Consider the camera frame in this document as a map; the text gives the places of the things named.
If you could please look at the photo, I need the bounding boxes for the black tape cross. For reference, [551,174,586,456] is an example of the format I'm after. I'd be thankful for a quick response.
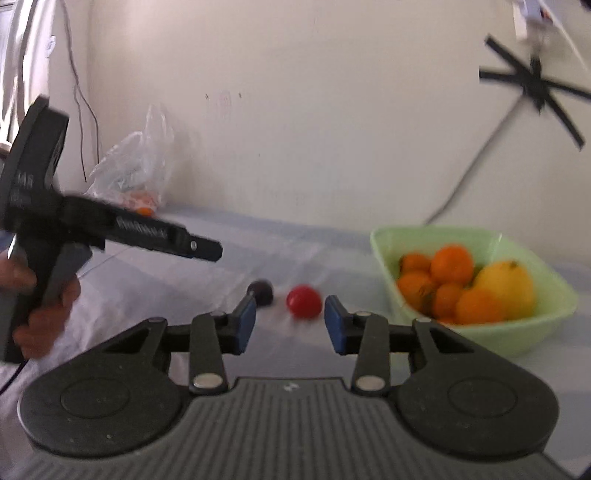
[479,35,591,151]

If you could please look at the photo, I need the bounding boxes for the red tomato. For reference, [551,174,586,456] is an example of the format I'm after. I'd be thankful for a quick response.
[286,284,322,320]

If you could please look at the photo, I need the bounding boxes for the yellow apple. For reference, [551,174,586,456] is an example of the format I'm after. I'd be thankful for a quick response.
[473,260,537,320]

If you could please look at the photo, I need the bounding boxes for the grey wall cable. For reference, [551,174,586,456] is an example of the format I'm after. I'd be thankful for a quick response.
[421,91,532,226]

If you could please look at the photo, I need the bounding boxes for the light green plastic basket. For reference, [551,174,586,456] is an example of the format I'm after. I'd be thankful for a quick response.
[370,226,578,357]

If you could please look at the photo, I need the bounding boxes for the small orange near bag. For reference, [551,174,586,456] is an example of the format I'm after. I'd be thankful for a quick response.
[134,206,155,217]

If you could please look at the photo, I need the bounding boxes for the left human hand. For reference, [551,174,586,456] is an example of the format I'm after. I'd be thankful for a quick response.
[1,252,81,360]

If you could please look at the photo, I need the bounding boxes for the thin black wall wire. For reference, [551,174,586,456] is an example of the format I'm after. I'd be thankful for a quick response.
[57,0,102,183]

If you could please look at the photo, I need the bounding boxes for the clear plastic bag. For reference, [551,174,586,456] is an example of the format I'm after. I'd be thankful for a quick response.
[85,105,175,213]

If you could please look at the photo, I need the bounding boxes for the dark plum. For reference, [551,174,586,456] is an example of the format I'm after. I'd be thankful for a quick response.
[246,279,274,308]

